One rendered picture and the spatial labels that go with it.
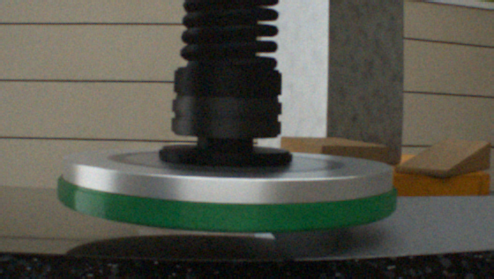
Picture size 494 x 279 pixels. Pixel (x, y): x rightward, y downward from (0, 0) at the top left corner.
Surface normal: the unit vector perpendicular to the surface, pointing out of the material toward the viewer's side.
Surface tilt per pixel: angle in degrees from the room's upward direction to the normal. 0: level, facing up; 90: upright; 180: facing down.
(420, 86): 90
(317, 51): 90
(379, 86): 90
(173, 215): 90
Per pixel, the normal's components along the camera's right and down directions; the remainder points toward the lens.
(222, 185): 0.05, 0.05
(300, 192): 0.43, 0.06
